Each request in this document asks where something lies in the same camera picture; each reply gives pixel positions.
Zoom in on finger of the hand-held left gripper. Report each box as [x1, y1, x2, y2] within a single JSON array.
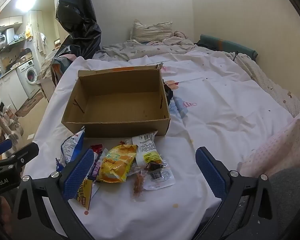
[[0, 142, 39, 171], [0, 139, 13, 160]]

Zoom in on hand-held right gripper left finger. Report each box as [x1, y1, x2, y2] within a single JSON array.
[[11, 148, 95, 240]]

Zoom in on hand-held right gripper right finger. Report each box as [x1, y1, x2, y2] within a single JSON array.
[[195, 146, 284, 240]]

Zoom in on purple snack packet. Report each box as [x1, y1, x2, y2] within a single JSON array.
[[89, 147, 109, 179]]

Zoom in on blue yellow cartoon snack packet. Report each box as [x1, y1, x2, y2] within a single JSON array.
[[74, 177, 94, 210]]

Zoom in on white blue snack packet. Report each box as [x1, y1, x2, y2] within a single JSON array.
[[55, 127, 87, 170]]

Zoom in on clear packet with dark snack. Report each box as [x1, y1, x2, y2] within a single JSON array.
[[140, 161, 175, 190]]

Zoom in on brown sausage snack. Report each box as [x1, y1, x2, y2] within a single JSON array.
[[131, 171, 147, 200]]

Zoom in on white packet with yellow label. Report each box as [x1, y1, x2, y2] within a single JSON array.
[[132, 131, 165, 168]]

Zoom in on brown cardboard box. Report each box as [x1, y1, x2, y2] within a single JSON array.
[[61, 64, 171, 138]]

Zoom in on brown patterned rug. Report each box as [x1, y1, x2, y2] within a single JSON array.
[[15, 92, 44, 117]]

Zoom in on white kitchen cabinet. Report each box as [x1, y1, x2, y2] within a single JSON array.
[[0, 72, 28, 110]]

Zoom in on white washing machine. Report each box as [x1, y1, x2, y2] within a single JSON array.
[[16, 60, 40, 100]]

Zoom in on person's grey trousers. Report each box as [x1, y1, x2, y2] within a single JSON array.
[[240, 169, 300, 240]]

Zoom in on pink dotted blanket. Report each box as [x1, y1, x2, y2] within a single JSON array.
[[240, 110, 300, 178]]

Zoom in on dark cloth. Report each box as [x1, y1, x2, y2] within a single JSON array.
[[162, 79, 174, 105]]

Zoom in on beige floral cloth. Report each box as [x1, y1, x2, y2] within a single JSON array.
[[36, 51, 56, 82]]

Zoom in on teal orange cloth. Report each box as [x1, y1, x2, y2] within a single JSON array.
[[51, 55, 77, 87]]

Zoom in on white water heater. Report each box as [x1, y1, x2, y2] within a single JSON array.
[[0, 27, 15, 50]]

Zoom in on white hanging towel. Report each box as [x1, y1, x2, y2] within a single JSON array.
[[35, 32, 47, 55]]

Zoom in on green rolled mat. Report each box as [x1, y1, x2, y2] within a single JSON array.
[[196, 34, 258, 62]]

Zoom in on grey floral duvet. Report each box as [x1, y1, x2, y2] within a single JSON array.
[[92, 31, 203, 62]]

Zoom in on beige striped pillow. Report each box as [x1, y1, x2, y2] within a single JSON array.
[[130, 19, 173, 43]]

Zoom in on black plastic bag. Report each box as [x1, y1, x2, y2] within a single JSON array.
[[51, 0, 102, 60]]

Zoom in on white wall cabinet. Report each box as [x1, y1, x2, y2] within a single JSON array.
[[0, 16, 23, 30]]

